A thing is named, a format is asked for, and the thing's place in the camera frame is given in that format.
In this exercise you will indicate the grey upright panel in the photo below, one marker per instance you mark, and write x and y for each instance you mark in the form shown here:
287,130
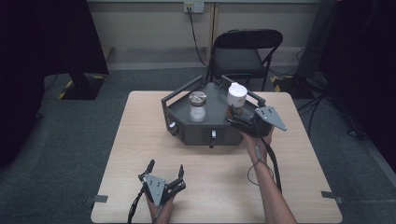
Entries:
316,40

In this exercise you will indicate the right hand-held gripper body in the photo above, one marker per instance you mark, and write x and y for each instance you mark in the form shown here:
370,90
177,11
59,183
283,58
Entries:
269,116

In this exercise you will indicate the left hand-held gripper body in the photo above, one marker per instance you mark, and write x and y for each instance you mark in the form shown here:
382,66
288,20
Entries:
157,188

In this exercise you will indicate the person's left hand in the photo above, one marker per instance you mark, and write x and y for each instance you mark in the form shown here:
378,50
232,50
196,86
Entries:
160,209

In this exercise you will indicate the white wall socket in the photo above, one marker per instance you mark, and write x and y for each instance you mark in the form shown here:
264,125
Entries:
194,6

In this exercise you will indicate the black folding chair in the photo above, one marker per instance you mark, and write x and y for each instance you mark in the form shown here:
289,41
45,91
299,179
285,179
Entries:
238,59

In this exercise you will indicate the dark curtain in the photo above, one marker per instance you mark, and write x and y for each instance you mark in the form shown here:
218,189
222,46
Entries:
364,62
40,56

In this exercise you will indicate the glass jar with silver lid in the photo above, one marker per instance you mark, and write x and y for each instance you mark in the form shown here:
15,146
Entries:
197,109

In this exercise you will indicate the brown spice jar white lid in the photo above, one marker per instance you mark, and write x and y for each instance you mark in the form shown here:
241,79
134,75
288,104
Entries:
236,96

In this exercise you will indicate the black box with yellow tape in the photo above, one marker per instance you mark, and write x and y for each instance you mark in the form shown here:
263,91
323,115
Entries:
294,87

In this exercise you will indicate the black stand base yellow tape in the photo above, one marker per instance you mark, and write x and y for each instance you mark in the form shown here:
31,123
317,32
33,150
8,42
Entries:
82,87

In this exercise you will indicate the dark grey hexagonal tray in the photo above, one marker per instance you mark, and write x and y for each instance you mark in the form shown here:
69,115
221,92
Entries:
214,133

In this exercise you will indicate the grey tape strip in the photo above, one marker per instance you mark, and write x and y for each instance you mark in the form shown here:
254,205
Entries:
330,196
98,198

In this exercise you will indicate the person's right hand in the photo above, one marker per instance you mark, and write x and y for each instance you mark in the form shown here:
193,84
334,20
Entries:
257,149

